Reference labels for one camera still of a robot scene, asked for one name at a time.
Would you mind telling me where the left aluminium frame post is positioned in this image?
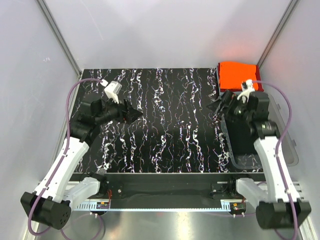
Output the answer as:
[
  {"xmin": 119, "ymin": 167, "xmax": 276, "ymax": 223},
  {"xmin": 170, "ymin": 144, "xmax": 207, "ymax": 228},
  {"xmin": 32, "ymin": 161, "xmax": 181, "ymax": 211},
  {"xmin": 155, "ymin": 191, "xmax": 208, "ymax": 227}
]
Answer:
[{"xmin": 35, "ymin": 0, "xmax": 82, "ymax": 78}]

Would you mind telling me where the black folded t-shirt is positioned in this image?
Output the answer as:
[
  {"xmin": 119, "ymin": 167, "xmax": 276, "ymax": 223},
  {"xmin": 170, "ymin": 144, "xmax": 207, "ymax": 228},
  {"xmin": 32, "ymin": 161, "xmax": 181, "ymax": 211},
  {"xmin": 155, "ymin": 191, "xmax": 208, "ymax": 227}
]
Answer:
[{"xmin": 225, "ymin": 119, "xmax": 258, "ymax": 156}]

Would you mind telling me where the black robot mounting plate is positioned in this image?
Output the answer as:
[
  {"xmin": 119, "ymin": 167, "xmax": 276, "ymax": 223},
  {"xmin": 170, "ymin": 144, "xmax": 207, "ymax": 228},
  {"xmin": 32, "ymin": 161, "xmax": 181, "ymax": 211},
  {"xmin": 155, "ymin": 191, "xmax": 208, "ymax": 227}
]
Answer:
[{"xmin": 78, "ymin": 176, "xmax": 258, "ymax": 201}]

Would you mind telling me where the clear plastic bin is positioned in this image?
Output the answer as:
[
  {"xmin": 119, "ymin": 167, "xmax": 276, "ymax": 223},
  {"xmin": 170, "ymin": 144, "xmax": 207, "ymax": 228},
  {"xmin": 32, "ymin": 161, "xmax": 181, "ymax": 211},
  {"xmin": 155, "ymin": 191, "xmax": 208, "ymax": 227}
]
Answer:
[{"xmin": 220, "ymin": 93, "xmax": 299, "ymax": 171}]

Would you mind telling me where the right aluminium frame post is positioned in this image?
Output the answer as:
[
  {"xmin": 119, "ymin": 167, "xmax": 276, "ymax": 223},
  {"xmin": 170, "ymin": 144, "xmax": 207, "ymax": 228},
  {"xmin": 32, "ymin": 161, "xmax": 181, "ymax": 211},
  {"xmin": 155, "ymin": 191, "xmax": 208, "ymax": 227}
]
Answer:
[{"xmin": 257, "ymin": 0, "xmax": 301, "ymax": 69}]

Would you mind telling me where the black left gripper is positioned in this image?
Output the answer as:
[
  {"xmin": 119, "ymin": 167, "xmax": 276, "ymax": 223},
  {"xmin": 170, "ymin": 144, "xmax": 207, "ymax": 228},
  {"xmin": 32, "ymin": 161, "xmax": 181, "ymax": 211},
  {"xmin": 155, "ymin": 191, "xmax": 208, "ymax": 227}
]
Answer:
[{"xmin": 95, "ymin": 93, "xmax": 143, "ymax": 126}]

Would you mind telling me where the orange t-shirt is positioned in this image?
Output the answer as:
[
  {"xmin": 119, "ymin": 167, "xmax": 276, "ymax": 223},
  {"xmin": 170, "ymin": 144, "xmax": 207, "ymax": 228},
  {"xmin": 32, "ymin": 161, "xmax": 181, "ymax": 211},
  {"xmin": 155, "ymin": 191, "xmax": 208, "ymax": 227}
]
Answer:
[{"xmin": 218, "ymin": 60, "xmax": 260, "ymax": 91}]

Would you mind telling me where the slotted cable duct rail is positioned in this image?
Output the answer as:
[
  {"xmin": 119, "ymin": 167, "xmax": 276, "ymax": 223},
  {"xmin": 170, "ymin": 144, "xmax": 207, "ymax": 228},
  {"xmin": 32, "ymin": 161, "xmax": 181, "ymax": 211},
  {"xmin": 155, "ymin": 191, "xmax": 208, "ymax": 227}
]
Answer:
[{"xmin": 74, "ymin": 198, "xmax": 242, "ymax": 212}]

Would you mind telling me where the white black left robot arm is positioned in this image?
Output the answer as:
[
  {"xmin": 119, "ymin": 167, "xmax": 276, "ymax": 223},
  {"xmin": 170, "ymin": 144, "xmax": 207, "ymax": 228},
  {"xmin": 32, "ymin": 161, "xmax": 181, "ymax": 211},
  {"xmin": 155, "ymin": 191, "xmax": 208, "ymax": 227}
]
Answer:
[{"xmin": 20, "ymin": 80, "xmax": 143, "ymax": 236}]

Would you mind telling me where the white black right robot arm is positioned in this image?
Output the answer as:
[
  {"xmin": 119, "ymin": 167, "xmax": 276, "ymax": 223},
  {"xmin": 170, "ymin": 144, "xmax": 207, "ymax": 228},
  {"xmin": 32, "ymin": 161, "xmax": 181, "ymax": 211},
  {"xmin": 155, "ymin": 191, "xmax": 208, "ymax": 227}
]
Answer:
[{"xmin": 208, "ymin": 79, "xmax": 312, "ymax": 230}]

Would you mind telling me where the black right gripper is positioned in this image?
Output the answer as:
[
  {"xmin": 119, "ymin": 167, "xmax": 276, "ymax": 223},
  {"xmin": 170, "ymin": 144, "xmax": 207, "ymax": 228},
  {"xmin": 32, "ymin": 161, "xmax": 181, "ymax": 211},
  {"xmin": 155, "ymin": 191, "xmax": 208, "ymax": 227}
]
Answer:
[{"xmin": 205, "ymin": 89, "xmax": 253, "ymax": 124}]

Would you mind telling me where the aluminium extrusion rail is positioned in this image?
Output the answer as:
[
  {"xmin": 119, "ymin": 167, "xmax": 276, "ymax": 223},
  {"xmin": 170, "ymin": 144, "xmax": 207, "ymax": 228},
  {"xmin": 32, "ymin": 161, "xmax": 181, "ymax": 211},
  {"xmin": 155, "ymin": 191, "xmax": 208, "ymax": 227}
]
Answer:
[{"xmin": 293, "ymin": 181, "xmax": 305, "ymax": 201}]

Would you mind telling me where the red folded t-shirt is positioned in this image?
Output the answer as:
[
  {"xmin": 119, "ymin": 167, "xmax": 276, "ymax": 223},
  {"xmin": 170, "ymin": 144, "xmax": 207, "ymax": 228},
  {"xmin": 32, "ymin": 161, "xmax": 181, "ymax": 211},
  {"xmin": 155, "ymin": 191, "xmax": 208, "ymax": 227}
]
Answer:
[{"xmin": 217, "ymin": 62, "xmax": 265, "ymax": 93}]

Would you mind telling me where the aluminium frame post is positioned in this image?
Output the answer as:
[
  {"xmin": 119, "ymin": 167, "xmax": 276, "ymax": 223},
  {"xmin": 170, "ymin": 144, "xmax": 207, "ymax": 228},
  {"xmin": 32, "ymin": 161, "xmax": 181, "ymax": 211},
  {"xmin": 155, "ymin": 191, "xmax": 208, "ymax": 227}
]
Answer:
[
  {"xmin": 257, "ymin": 0, "xmax": 301, "ymax": 69},
  {"xmin": 35, "ymin": 0, "xmax": 82, "ymax": 78}
]

